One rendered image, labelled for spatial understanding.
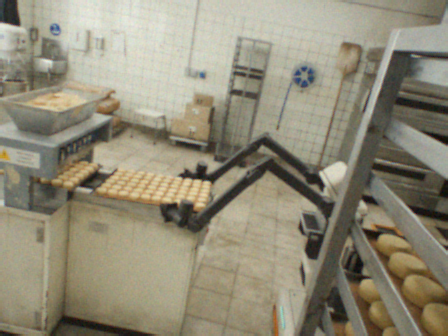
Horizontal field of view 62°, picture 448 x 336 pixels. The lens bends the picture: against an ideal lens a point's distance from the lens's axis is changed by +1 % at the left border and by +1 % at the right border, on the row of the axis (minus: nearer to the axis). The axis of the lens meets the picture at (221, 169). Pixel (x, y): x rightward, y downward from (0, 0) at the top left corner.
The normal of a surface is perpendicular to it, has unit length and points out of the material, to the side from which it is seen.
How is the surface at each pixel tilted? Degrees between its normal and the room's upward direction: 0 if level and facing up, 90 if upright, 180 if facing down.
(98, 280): 90
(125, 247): 90
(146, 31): 90
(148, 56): 90
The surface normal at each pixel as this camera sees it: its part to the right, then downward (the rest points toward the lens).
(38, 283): -0.08, 0.32
